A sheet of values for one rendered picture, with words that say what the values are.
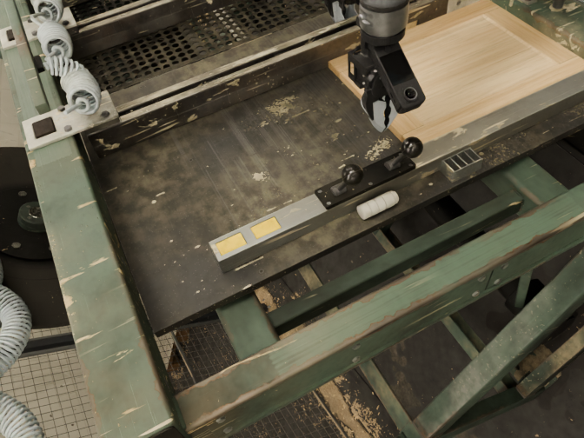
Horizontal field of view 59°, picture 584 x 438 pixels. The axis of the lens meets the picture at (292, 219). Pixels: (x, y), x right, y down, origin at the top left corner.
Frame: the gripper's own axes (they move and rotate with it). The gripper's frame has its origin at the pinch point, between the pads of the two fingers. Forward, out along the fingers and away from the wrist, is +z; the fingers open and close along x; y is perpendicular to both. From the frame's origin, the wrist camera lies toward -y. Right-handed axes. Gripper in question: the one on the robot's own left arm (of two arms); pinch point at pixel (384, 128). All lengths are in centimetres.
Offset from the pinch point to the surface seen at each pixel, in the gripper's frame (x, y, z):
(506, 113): -28.4, -2.7, 8.1
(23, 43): 54, 46, -14
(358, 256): -49, 88, 197
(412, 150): 1.0, -9.7, -2.8
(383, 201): 5.3, -8.4, 9.4
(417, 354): -46, 22, 203
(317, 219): 18.1, -5.7, 9.3
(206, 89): 23.0, 37.1, 5.1
